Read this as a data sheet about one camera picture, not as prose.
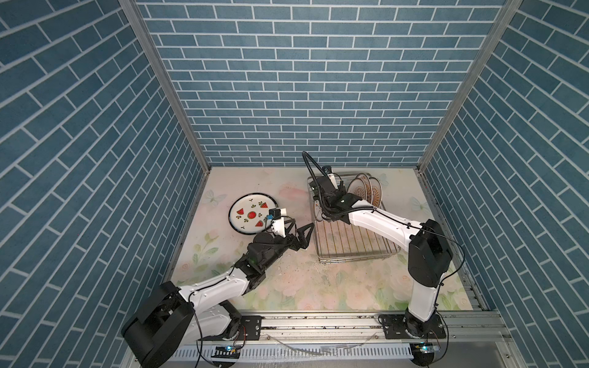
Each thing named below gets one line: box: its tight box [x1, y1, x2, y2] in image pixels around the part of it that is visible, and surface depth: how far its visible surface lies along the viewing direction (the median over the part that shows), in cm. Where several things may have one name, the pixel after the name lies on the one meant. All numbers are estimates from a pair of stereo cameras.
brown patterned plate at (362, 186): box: [346, 172, 374, 205], surface depth 99 cm
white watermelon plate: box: [228, 192, 279, 235], surface depth 104 cm
